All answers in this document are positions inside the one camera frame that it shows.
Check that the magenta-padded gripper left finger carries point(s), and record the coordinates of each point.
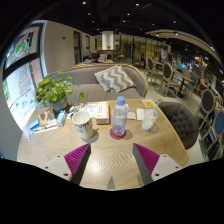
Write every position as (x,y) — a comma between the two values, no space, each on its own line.
(77,160)

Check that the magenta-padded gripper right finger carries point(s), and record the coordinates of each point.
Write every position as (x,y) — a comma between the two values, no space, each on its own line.
(148,160)

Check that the clear blue-capped water bottle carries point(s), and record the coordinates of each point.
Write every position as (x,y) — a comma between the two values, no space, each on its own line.
(120,118)

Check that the white mug with black print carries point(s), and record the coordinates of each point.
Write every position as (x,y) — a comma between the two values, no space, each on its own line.
(83,126)

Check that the clear plastic cup with straw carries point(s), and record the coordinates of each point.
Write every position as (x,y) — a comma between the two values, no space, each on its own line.
(149,121)

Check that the flat round red coaster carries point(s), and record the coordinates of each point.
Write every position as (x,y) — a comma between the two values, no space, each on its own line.
(115,136)

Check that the small light blue carton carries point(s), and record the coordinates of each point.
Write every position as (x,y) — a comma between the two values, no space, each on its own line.
(61,118)

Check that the white paper napkin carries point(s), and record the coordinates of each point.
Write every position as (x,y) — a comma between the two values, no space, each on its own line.
(140,114)

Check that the white printed leaflet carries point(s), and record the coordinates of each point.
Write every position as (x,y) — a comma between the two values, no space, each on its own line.
(131,115)

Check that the dark tufted armchair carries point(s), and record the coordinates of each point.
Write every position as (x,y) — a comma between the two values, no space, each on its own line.
(181,123)

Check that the colourful printed leaflet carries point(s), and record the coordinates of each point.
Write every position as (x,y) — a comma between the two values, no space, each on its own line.
(76,110)

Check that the brown kraft card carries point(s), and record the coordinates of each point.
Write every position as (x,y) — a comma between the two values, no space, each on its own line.
(46,117)

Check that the white orange menu booklet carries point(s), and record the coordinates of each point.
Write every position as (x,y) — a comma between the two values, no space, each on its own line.
(100,111)

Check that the small blue white box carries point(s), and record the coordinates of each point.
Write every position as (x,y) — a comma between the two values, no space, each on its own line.
(34,124)

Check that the yellow square card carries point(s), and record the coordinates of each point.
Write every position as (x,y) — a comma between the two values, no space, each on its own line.
(148,103)

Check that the grey curved sofa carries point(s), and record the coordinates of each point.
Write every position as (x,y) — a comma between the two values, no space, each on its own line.
(83,91)

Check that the green potted plant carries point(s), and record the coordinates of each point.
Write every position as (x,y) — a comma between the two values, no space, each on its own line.
(55,90)

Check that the grey white chevron cushion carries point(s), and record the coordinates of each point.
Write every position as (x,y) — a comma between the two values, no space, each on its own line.
(115,80)

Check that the group of round-backed chairs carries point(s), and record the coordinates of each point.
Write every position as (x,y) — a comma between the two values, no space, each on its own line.
(166,71)

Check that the person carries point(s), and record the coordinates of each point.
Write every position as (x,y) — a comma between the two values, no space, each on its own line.
(93,57)

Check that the white round pillar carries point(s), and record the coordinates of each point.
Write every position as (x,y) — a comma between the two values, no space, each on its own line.
(107,40)

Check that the group of ceiling spotlights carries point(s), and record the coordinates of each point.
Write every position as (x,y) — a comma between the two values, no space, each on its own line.
(137,4)

